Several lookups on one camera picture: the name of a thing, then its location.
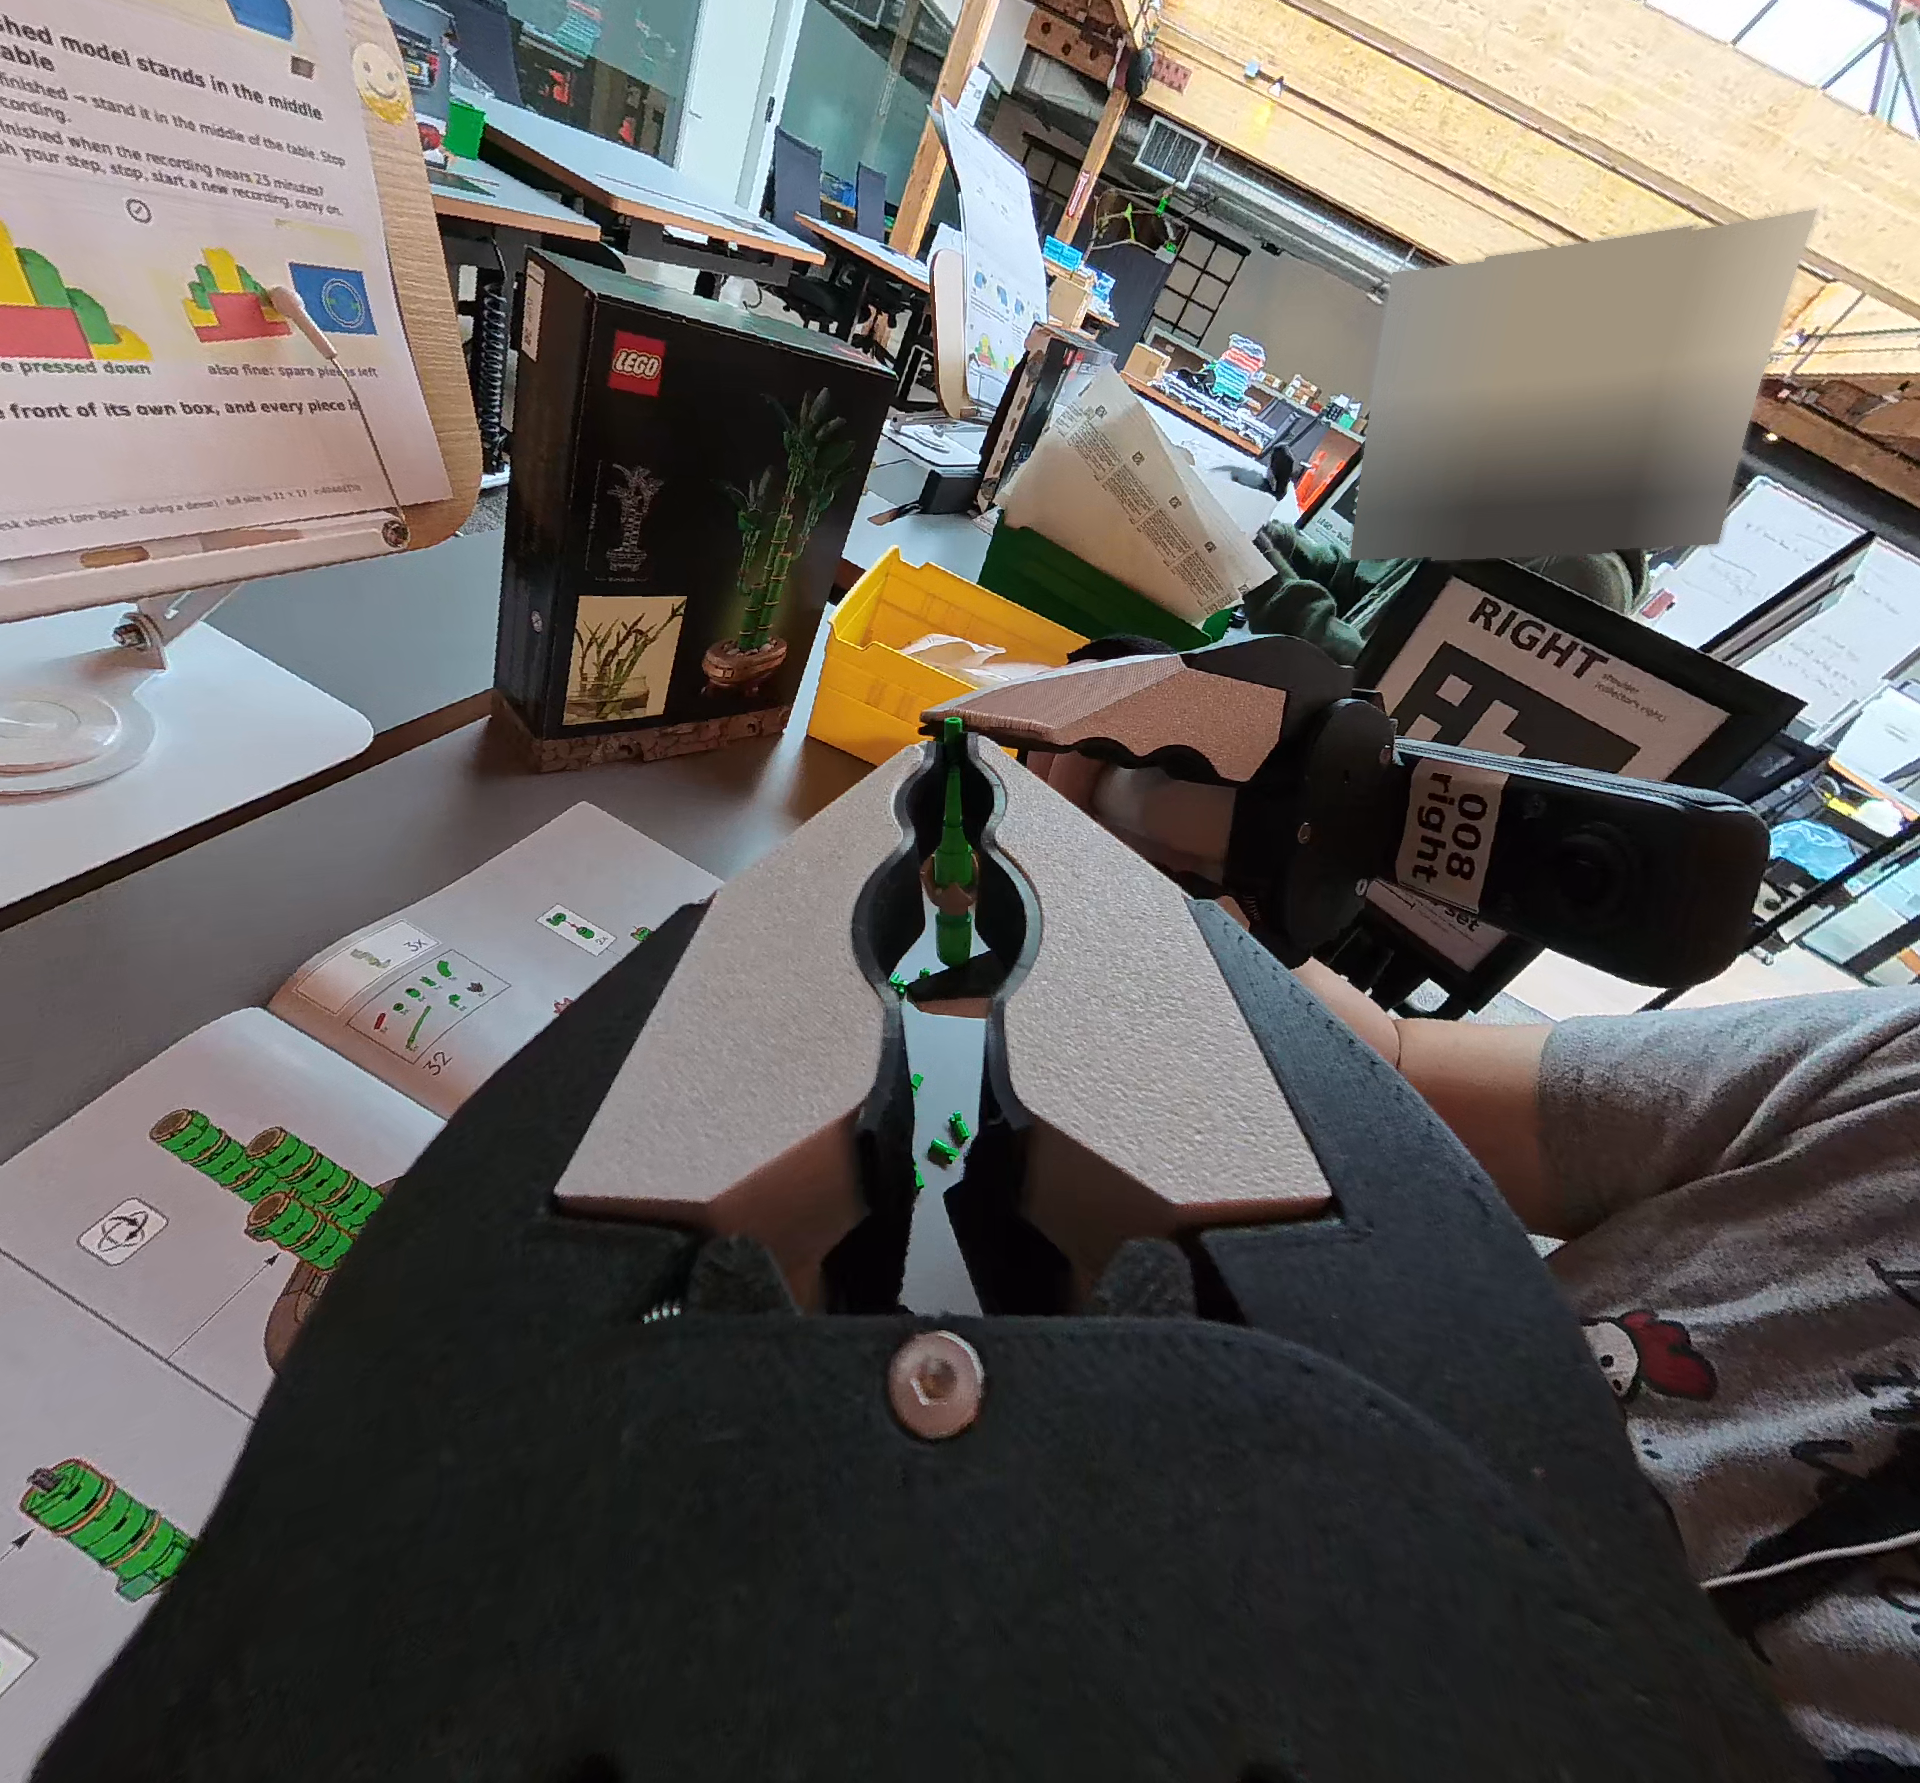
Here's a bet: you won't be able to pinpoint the folded white paper sheets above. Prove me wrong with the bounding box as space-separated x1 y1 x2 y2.
998 365 1279 625

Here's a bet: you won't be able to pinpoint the scattered small green lego pieces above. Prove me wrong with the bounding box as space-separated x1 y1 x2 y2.
885 966 980 1191

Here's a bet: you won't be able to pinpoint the white plastic bag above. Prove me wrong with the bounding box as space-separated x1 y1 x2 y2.
900 630 1055 683

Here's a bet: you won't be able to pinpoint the lego instruction booklet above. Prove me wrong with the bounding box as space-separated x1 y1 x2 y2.
0 798 724 1773

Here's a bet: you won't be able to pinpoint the person's right forearm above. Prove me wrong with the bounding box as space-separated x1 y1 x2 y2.
1293 966 1577 1238

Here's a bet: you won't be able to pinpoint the black lego bamboo box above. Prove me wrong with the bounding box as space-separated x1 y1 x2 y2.
494 250 900 774

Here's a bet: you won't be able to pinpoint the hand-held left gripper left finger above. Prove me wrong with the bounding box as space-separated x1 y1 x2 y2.
554 746 951 1309

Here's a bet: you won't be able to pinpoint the green lego bamboo stem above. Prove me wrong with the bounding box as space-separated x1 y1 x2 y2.
918 715 991 968

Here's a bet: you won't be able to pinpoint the printed instruction sheet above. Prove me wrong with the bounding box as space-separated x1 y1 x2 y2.
0 0 455 565
937 101 1050 371

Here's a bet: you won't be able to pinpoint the yellow plastic bin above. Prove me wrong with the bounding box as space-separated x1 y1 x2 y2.
809 549 1091 767

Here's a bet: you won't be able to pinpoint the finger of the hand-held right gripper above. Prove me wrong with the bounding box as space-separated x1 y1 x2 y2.
922 655 1295 783

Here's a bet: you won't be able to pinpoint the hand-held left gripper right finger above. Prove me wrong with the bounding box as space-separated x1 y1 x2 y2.
976 740 1334 1309

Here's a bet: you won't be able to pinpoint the wooden desk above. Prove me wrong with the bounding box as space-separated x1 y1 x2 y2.
432 101 827 304

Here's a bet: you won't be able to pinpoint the green plastic bin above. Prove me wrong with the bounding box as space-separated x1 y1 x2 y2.
978 516 1246 646

